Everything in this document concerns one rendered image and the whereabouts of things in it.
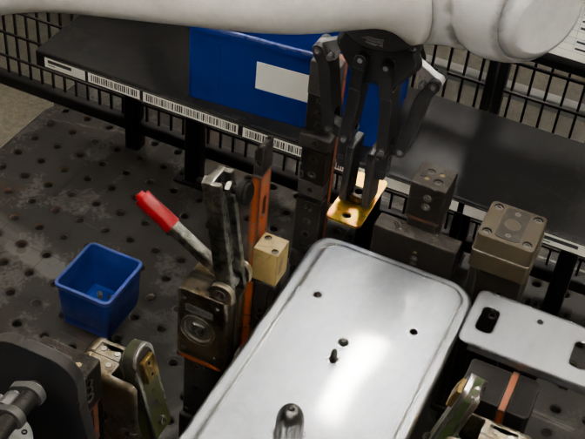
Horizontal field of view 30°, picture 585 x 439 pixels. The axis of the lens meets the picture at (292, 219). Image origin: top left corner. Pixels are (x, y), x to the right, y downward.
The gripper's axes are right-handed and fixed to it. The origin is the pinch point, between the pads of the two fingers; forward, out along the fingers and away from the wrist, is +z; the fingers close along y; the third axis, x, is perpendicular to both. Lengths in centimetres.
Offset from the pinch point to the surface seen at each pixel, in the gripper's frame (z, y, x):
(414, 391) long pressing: 28.8, 10.6, -0.2
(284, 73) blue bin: 17.3, -23.7, 35.3
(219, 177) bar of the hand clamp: 7.6, -16.0, 0.0
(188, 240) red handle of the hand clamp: 18.2, -19.3, -0.6
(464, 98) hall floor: 129, -30, 205
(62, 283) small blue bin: 51, -48, 13
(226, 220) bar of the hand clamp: 13.9, -15.0, 0.4
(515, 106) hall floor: 129, -14, 210
